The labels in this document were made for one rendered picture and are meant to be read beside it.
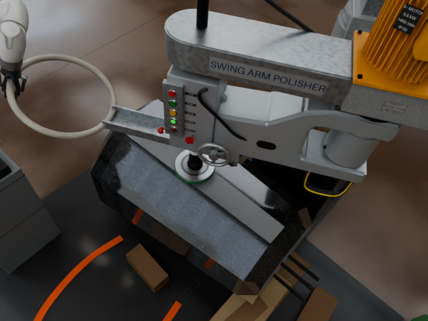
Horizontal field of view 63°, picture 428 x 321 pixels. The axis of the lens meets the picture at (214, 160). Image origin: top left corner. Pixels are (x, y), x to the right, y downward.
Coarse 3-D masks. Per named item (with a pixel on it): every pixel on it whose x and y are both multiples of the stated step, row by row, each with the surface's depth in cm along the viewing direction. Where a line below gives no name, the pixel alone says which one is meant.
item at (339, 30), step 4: (344, 8) 178; (340, 12) 176; (340, 16) 174; (336, 20) 175; (340, 20) 171; (336, 24) 173; (340, 24) 169; (344, 24) 168; (336, 28) 173; (340, 28) 169; (344, 28) 168; (332, 32) 178; (336, 32) 173; (340, 32) 170; (344, 32) 168; (332, 36) 178; (336, 36) 174; (340, 36) 171; (352, 36) 165; (352, 40) 164
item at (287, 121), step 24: (240, 96) 147; (264, 96) 147; (288, 96) 140; (216, 120) 143; (240, 120) 140; (264, 120) 138; (288, 120) 133; (312, 120) 130; (336, 120) 127; (360, 120) 125; (240, 144) 150; (264, 144) 146; (288, 144) 143; (312, 144) 153; (312, 168) 151; (336, 168) 148; (360, 168) 147
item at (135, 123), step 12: (120, 108) 175; (120, 120) 175; (132, 120) 176; (144, 120) 177; (156, 120) 175; (132, 132) 169; (144, 132) 167; (156, 132) 173; (168, 144) 169; (240, 156) 164
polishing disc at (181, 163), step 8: (184, 152) 191; (176, 160) 188; (184, 160) 188; (176, 168) 185; (184, 168) 185; (208, 168) 186; (184, 176) 182; (192, 176) 182; (200, 176) 183; (208, 176) 183
